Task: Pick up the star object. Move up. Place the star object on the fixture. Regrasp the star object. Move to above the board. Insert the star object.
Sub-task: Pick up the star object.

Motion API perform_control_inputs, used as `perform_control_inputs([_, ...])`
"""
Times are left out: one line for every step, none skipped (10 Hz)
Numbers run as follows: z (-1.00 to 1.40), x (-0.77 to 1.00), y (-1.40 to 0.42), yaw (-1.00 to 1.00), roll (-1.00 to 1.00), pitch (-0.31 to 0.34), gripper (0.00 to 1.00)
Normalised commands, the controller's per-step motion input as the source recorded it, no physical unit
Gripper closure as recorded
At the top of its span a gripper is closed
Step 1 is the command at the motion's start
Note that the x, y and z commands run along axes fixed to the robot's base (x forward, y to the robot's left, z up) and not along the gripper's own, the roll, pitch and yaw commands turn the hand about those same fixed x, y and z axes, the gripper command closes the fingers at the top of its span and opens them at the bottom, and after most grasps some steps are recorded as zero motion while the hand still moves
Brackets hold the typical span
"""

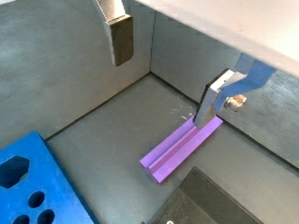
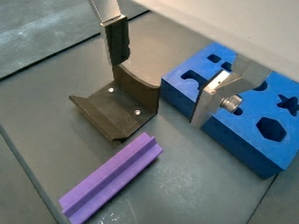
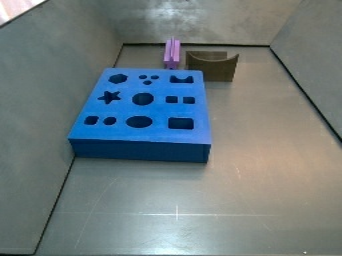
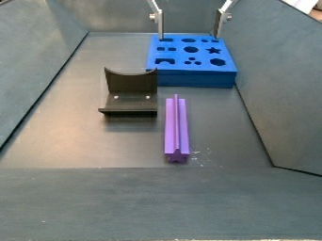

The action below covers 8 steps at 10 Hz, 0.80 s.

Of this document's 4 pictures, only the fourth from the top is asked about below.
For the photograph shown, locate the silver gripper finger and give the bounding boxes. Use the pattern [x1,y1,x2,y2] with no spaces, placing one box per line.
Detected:
[146,0,163,40]
[214,0,234,39]

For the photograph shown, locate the purple star-shaped bar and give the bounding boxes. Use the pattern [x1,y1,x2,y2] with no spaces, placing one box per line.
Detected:
[163,94,190,163]

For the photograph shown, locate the black curved fixture stand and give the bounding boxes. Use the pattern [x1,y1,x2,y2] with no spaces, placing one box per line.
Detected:
[98,69,158,116]

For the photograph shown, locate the blue foam shape block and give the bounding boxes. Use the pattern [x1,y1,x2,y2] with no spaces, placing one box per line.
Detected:
[146,34,238,88]

